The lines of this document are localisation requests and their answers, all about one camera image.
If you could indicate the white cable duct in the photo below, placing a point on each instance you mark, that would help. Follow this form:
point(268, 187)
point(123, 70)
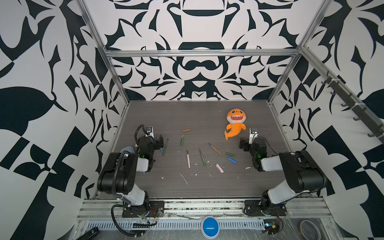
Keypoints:
point(182, 224)

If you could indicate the pink pen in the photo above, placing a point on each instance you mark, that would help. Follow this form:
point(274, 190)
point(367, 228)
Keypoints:
point(188, 159)

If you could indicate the tape roll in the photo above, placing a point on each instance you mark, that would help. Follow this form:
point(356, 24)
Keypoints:
point(308, 230)

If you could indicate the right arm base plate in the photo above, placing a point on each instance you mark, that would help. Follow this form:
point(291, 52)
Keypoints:
point(259, 208)

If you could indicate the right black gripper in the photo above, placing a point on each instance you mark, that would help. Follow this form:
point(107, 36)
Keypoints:
point(241, 144)

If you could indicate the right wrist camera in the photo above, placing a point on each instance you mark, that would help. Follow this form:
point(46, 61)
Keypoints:
point(253, 134)

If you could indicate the blue round button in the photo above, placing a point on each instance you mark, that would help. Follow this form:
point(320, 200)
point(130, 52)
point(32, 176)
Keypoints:
point(210, 227)

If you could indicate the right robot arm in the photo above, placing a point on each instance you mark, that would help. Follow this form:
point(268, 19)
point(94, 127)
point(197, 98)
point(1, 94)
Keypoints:
point(302, 174)

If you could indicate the black hook rail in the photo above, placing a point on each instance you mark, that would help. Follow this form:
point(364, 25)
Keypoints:
point(352, 102)

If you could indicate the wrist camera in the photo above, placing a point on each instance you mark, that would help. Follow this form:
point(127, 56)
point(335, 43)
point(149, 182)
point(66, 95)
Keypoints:
point(149, 132)
point(253, 134)

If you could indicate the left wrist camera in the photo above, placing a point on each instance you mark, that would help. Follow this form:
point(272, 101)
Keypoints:
point(149, 132)

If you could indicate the blue pen cap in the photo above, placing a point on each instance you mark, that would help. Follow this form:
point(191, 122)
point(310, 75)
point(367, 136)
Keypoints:
point(232, 160)

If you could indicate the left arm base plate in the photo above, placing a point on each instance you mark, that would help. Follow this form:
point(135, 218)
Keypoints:
point(149, 209)

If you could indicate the green pen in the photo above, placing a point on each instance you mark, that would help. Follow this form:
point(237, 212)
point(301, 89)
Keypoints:
point(202, 158)
point(165, 147)

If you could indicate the black device bottom left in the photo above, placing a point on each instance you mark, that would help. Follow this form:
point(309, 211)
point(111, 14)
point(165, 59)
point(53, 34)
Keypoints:
point(89, 235)

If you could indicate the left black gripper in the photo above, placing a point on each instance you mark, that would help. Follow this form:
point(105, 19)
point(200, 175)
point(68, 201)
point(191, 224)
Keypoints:
point(156, 145)

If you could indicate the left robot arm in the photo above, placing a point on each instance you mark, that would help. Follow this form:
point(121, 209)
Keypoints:
point(118, 175)

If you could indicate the orange shark plush toy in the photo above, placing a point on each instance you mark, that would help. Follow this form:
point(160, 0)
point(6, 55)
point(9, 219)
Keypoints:
point(236, 119)

